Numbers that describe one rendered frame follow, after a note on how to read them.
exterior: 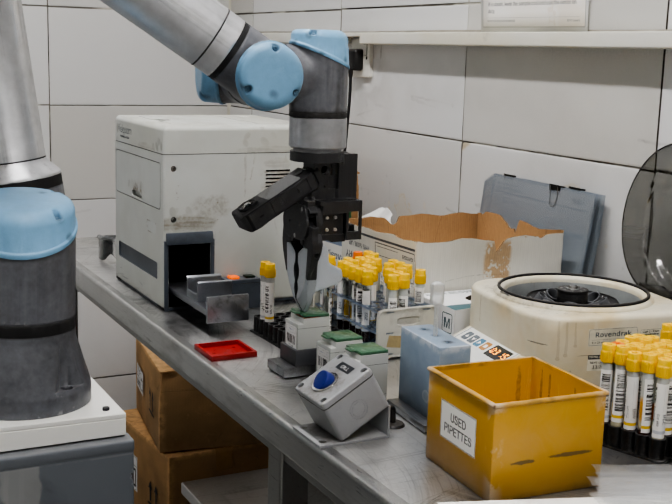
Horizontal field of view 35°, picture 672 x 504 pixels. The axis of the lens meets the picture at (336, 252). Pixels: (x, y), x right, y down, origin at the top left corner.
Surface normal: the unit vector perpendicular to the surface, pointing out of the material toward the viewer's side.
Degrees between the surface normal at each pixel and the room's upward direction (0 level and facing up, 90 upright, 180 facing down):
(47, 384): 72
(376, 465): 0
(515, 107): 90
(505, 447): 90
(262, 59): 90
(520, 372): 90
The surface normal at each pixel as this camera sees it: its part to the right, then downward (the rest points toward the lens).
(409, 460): 0.03, -0.98
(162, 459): -0.84, 0.04
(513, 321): -0.95, 0.04
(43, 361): 0.61, -0.15
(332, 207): 0.46, 0.18
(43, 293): 0.65, 0.16
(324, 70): 0.26, 0.18
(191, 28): 0.14, 0.36
